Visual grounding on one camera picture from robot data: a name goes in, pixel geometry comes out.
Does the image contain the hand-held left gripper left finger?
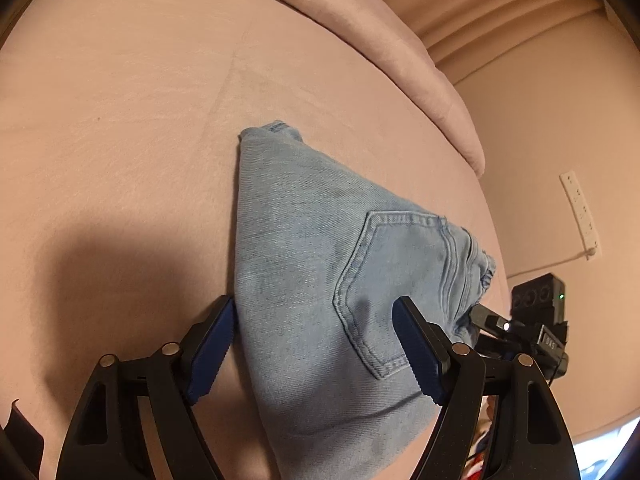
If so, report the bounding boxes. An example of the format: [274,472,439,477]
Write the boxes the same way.
[55,295,236,480]

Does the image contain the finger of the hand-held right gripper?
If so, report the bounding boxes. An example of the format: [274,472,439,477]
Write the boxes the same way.
[469,304,531,357]

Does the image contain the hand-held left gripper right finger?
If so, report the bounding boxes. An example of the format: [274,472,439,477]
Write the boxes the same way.
[391,296,581,480]

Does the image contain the light blue denim pants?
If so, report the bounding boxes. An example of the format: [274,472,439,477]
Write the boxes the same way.
[235,120,498,473]

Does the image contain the white power strip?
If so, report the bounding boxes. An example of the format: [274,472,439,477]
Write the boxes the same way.
[560,171,601,261]

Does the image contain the pink bed sheet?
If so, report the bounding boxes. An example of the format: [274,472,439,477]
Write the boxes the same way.
[0,0,626,480]

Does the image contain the peach curtain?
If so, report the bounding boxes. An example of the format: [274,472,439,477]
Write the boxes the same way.
[395,0,608,83]

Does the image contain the pink folded duvet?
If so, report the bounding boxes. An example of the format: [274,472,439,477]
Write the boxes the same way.
[185,0,486,177]

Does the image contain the white power strip cable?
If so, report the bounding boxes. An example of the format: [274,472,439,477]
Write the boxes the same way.
[505,252,596,282]

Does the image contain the black strap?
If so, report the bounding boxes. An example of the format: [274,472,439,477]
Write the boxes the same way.
[0,399,47,480]

